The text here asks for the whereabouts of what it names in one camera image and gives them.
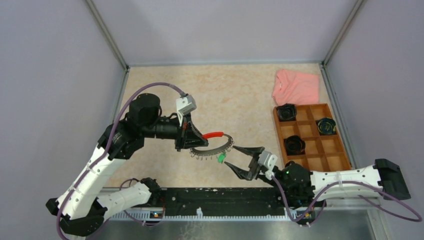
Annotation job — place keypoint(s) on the aluminium frame right rail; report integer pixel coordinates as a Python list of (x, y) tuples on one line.
[(324, 66)]

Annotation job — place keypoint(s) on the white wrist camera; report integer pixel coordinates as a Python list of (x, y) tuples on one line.
[(267, 161), (184, 106)]

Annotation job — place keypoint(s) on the wooden compartment tray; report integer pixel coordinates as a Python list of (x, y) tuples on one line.
[(323, 153)]

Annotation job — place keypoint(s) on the metal keyring with red handle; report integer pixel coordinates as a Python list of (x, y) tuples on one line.
[(219, 142)]

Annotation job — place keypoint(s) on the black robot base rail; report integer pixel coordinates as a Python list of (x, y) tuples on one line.
[(218, 202)]

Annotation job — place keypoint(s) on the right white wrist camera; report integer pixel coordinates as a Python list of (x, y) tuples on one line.
[(267, 161)]

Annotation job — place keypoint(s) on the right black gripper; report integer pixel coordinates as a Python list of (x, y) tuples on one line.
[(255, 169)]

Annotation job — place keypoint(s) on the pink folded cloth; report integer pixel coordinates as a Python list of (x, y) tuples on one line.
[(298, 88)]

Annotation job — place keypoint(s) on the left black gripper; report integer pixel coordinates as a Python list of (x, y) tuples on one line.
[(189, 136)]

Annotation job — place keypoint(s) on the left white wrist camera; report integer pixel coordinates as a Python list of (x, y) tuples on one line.
[(184, 106)]

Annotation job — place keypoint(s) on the black coil top left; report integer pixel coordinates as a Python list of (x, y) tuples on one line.
[(286, 112)]

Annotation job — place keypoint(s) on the aluminium frame left rail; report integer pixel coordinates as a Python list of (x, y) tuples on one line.
[(115, 50)]

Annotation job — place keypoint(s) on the white slotted cable duct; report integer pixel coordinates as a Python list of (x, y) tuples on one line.
[(144, 215)]

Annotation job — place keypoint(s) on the black yellow coil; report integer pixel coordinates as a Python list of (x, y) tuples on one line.
[(326, 126)]

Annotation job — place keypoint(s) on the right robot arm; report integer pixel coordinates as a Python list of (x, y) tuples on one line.
[(301, 187)]

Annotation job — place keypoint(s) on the aluminium frame rail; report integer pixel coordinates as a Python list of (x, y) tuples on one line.
[(115, 50), (324, 66)]

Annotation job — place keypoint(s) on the green key tag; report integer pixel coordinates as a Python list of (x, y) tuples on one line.
[(221, 158)]

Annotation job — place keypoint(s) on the black red coil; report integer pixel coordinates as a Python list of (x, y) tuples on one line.
[(294, 145)]

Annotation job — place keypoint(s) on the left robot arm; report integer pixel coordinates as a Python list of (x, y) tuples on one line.
[(81, 210)]

